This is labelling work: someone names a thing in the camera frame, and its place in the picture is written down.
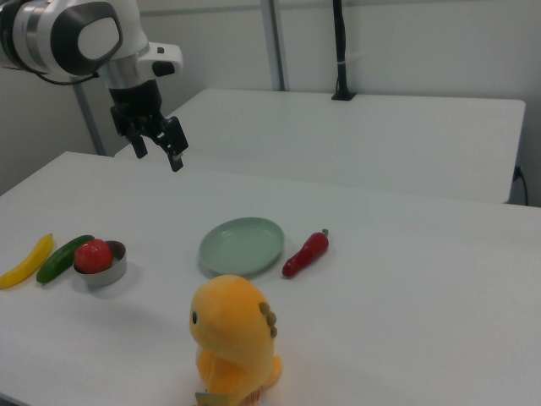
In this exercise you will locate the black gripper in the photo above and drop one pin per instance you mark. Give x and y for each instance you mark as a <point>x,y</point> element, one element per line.
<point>135,105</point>

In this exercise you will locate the red apple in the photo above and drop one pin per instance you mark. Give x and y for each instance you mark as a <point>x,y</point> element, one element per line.
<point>93,256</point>

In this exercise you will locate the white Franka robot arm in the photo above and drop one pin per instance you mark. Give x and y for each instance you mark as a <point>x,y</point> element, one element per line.
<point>38,34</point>

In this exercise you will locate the pale green plate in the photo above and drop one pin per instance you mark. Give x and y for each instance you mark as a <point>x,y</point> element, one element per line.
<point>241,247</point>

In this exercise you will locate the round metal bowl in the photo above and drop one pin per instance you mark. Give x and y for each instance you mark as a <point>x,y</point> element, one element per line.
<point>105,277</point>

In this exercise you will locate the green cucumber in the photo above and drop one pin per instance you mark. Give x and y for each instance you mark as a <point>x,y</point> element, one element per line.
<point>59,260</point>

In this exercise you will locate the yellow banana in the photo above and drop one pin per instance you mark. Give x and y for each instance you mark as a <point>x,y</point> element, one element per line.
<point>29,264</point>

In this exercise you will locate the white side table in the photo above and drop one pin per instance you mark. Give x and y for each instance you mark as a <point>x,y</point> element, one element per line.
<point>338,139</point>

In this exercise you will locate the red chili pepper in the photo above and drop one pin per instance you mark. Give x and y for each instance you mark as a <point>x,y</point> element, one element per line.
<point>304,256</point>

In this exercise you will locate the orange plush toy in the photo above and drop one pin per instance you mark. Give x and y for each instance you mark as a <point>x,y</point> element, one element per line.
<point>232,325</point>

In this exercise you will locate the black pole with base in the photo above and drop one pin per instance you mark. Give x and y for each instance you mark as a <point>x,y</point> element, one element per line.
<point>340,42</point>

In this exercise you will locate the grey partition frame post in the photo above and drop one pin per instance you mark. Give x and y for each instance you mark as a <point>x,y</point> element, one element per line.
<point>91,122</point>
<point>279,42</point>

